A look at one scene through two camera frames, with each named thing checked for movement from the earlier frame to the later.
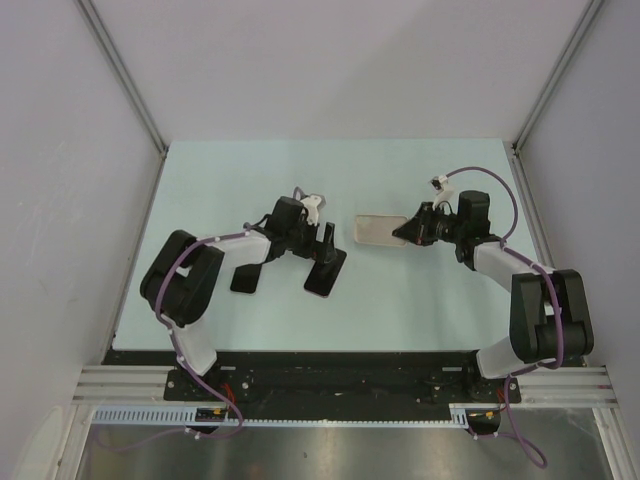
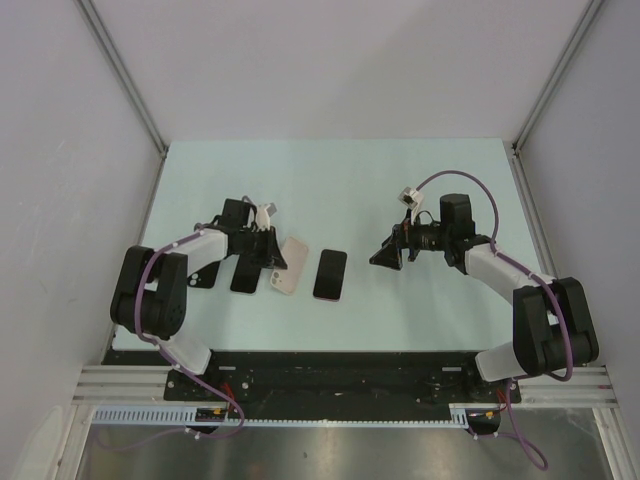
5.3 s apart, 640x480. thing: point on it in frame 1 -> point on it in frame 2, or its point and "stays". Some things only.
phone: x=377 y=229 -> x=294 y=253
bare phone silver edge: x=245 y=278 stays
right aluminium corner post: x=557 y=72 stays
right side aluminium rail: x=529 y=206 stays
